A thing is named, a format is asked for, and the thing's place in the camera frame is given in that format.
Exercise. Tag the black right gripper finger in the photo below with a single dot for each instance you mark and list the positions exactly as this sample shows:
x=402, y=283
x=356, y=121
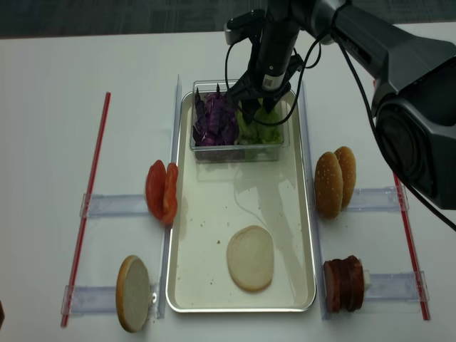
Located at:
x=269, y=103

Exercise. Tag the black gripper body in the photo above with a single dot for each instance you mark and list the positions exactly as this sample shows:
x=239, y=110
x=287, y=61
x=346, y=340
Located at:
x=271, y=64

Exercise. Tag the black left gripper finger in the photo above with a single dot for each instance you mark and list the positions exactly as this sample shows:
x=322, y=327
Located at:
x=249, y=109

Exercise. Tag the green lettuce leaf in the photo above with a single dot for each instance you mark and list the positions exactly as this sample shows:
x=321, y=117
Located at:
x=264, y=116

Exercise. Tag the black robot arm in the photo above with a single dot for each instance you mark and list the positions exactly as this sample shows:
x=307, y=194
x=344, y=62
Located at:
x=413, y=106

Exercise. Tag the green lettuce pile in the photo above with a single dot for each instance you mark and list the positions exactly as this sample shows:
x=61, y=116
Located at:
x=264, y=141

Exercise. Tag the outer tomato slice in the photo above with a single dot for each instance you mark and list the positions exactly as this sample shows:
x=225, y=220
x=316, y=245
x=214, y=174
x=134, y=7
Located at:
x=155, y=188

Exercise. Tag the tomato slice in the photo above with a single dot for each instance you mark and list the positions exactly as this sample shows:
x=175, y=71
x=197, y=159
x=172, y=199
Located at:
x=155, y=188
x=169, y=197

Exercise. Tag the inner tomato slice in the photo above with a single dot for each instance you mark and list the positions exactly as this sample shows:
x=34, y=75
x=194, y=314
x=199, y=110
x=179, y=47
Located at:
x=169, y=197

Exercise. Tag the meat patty stack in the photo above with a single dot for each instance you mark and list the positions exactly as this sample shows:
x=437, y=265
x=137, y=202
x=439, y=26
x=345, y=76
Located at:
x=345, y=284

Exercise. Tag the purple cabbage leaves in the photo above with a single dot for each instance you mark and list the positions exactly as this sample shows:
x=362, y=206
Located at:
x=216, y=121

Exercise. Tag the clear plastic container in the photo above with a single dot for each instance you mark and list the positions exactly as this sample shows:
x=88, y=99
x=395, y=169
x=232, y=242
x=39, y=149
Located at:
x=224, y=153

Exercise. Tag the rear sesame bun top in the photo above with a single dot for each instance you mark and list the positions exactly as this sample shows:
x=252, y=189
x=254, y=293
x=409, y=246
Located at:
x=347, y=163

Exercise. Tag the sesame bun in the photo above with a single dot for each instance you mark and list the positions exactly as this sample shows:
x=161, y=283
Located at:
x=328, y=186
x=347, y=163

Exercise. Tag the front sesame bun top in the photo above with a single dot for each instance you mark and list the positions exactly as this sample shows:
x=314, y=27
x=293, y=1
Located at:
x=328, y=186

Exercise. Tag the metal tray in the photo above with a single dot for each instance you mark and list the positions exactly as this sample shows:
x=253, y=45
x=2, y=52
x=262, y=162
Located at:
x=216, y=200

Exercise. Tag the bun bottom on tray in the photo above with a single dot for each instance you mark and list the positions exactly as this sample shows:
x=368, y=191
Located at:
x=250, y=258

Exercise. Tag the white pusher block right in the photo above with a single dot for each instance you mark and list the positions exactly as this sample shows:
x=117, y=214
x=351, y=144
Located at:
x=366, y=279

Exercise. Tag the upright bun bottom half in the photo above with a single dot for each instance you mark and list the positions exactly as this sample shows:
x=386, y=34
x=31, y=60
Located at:
x=132, y=294

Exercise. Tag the left red rod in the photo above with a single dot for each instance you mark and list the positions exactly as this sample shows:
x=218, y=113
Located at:
x=89, y=191

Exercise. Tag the red rod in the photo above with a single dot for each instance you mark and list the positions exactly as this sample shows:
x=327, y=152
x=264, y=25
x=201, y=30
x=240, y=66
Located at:
x=419, y=277
x=89, y=191

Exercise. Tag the right red rod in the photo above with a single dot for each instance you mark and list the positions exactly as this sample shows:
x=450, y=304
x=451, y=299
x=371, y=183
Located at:
x=419, y=277

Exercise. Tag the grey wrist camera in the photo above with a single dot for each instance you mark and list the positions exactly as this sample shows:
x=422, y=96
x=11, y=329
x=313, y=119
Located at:
x=248, y=25

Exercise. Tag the clear rail by buns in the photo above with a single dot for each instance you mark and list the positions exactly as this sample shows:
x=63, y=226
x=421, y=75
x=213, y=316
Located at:
x=386, y=199

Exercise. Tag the clear rail by tomato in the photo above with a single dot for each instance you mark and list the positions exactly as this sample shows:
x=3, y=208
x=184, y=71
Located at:
x=95, y=205

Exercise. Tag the clear rail by patties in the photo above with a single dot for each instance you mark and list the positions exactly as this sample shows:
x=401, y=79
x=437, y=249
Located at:
x=393, y=287

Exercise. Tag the clear rail by bun half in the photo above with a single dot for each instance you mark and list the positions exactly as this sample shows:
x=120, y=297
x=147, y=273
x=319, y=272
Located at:
x=84, y=300

